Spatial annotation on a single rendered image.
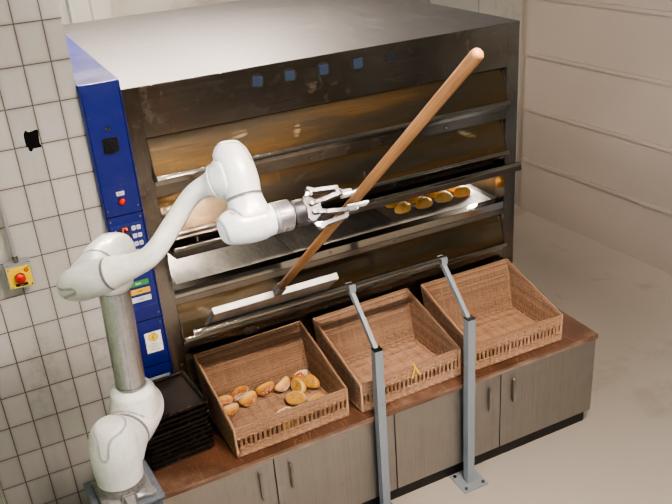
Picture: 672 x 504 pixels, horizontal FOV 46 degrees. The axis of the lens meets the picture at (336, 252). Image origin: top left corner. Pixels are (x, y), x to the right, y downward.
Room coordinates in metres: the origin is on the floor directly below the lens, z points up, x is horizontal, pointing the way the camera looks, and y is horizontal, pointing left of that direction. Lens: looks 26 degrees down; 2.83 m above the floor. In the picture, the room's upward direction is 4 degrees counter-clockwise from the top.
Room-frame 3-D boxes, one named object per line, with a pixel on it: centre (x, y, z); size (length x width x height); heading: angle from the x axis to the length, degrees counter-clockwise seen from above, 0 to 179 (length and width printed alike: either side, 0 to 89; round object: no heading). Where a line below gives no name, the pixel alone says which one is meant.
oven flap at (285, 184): (3.54, -0.08, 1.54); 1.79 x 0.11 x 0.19; 114
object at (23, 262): (2.88, 1.26, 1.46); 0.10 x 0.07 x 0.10; 114
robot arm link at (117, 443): (2.11, 0.77, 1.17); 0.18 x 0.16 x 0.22; 170
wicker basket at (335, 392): (3.05, 0.34, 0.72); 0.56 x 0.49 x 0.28; 116
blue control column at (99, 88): (3.95, 1.26, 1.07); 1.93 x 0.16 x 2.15; 24
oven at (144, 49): (4.36, 0.38, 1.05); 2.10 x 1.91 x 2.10; 114
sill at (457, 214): (3.56, -0.07, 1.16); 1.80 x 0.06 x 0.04; 114
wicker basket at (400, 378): (3.30, -0.21, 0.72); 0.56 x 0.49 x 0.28; 116
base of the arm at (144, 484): (2.08, 0.76, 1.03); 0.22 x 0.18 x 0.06; 28
